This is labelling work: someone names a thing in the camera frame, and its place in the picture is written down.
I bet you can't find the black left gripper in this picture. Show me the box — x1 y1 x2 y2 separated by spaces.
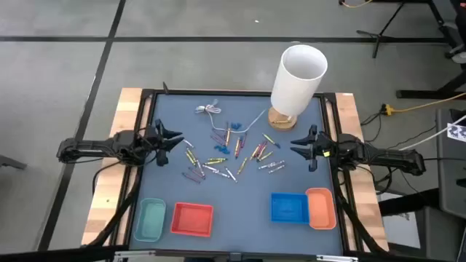
115 119 185 167

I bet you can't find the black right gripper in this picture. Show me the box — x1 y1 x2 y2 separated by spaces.
290 124 345 172

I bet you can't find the white lamp with wooden base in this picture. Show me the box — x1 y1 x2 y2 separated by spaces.
268 44 328 132

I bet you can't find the blue plastic bin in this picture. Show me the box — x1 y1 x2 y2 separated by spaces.
269 192 310 224

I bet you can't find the orange plastic bin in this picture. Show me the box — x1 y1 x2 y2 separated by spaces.
305 187 338 231

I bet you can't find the red plastic bin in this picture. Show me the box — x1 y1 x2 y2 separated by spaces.
170 202 215 238

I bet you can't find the teal plastic bin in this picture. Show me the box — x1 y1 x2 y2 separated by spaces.
133 197 167 243

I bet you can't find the blue grey table mat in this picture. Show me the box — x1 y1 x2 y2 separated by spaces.
129 92 345 255

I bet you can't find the black stand base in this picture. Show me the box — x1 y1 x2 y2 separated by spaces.
395 68 466 100

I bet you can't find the black tripod stand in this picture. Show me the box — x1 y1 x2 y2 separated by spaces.
355 0 454 59

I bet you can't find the grey cart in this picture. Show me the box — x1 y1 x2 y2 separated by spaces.
435 108 466 219

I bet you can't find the black white marker tag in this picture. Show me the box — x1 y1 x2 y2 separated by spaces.
446 122 466 143

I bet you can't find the grey floor object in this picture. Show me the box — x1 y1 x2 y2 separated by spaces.
0 154 28 171

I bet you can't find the person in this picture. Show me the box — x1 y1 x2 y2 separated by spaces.
444 0 466 66

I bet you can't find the white lamp power cable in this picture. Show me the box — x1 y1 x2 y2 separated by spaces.
194 98 269 134

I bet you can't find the black table frame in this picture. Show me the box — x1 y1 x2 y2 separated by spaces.
111 88 363 258

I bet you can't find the yellow extension cord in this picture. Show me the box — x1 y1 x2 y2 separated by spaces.
380 92 466 116

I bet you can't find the black cable sleeve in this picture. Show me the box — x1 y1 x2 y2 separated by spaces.
336 181 389 255
87 174 141 248

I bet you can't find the thick white cable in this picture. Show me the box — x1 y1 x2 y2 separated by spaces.
398 115 466 151

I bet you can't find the metal camera mount bar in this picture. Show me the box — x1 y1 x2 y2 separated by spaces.
108 248 361 262

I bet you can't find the thin yellow cable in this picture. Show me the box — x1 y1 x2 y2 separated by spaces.
340 0 374 9

